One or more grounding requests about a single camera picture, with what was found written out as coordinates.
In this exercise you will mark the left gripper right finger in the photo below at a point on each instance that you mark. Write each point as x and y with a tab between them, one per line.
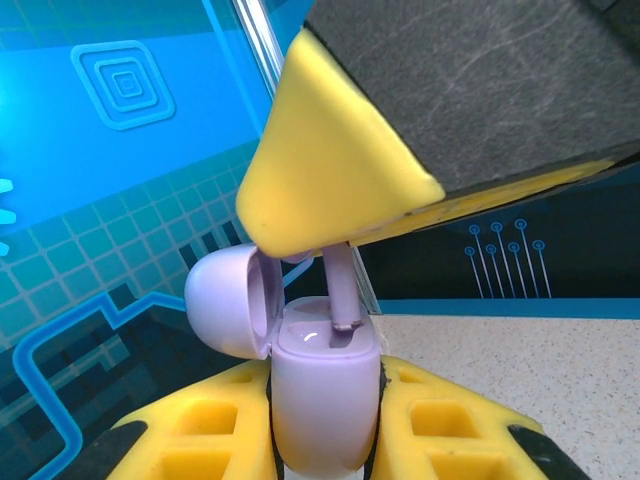
450	430

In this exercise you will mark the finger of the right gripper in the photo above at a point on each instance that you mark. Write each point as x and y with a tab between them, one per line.
525	195
400	100

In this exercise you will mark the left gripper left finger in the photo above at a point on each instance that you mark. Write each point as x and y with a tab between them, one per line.
150	440

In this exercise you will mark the purple earbud charging case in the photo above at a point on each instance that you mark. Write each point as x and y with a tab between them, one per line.
320	400

